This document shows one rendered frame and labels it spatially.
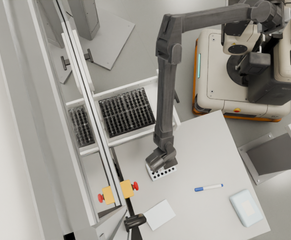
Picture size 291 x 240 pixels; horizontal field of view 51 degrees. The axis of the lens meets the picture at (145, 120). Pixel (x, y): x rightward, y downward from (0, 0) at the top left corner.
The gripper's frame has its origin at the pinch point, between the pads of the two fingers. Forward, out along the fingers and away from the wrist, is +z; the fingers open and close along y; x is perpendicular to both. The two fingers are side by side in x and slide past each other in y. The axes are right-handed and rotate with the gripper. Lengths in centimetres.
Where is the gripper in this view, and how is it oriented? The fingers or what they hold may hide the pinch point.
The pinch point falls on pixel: (164, 159)
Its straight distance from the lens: 143.7
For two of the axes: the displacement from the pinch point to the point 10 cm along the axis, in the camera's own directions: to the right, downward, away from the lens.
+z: -0.4, 2.6, 9.6
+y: 4.0, 8.9, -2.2
